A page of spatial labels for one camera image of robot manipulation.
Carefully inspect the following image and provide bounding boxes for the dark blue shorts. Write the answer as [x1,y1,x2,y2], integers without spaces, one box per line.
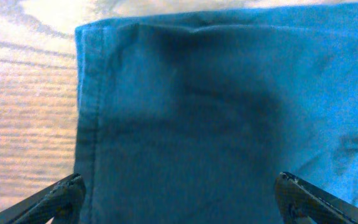
[74,2,358,223]

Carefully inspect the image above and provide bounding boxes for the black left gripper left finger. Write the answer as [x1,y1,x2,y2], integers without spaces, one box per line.
[0,174,86,224]

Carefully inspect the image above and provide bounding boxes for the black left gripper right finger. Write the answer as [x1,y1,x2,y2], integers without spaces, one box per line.
[274,172,358,224]

